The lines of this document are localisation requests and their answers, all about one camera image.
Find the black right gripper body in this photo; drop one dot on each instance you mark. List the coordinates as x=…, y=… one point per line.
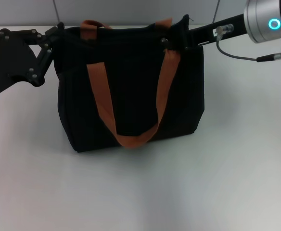
x=208, y=33

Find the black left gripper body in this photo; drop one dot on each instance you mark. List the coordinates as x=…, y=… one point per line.
x=10, y=62

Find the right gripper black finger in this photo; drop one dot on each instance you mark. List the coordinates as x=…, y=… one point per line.
x=165, y=41

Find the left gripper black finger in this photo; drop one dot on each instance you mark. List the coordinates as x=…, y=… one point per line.
x=54, y=32
x=44, y=61

